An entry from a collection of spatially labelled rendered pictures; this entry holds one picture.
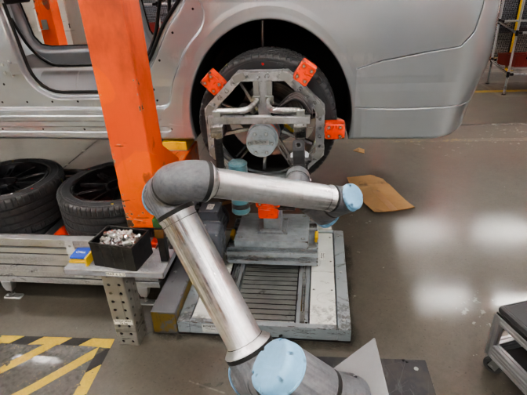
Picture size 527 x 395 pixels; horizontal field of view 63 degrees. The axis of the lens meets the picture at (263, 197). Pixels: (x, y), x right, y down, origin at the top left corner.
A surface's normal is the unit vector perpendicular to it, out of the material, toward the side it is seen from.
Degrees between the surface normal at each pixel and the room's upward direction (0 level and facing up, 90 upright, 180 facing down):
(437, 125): 90
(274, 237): 0
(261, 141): 90
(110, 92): 90
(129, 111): 90
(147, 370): 0
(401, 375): 0
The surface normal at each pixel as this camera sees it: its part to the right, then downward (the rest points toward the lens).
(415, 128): -0.11, 0.47
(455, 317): -0.04, -0.89
